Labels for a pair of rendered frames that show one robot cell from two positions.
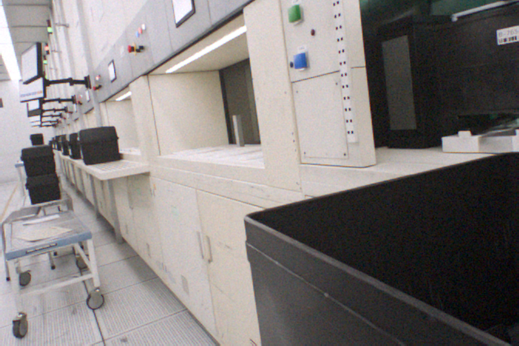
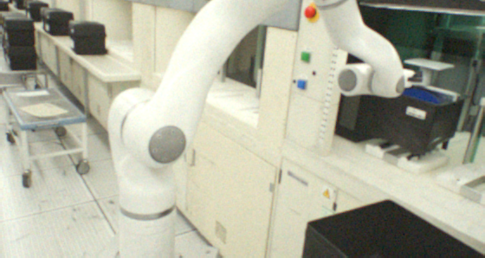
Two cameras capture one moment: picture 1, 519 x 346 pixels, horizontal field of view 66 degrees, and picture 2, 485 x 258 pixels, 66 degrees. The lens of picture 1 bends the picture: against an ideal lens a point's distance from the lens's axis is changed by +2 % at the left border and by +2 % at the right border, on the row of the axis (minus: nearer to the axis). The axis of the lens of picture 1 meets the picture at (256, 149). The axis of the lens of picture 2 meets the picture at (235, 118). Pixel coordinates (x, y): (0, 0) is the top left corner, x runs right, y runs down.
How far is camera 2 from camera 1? 0.63 m
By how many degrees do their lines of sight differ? 15
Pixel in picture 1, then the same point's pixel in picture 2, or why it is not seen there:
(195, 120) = not seen: hidden behind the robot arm
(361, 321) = not seen: outside the picture
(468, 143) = (378, 152)
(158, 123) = (158, 46)
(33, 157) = (16, 29)
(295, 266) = (327, 247)
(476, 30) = (398, 101)
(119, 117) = (102, 9)
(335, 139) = (311, 136)
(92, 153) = (83, 45)
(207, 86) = not seen: hidden behind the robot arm
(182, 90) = (180, 22)
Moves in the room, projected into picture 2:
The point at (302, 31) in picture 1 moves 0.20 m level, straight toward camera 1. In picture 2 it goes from (307, 67) to (315, 80)
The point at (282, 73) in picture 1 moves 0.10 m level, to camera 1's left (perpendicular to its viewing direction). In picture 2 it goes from (286, 83) to (260, 81)
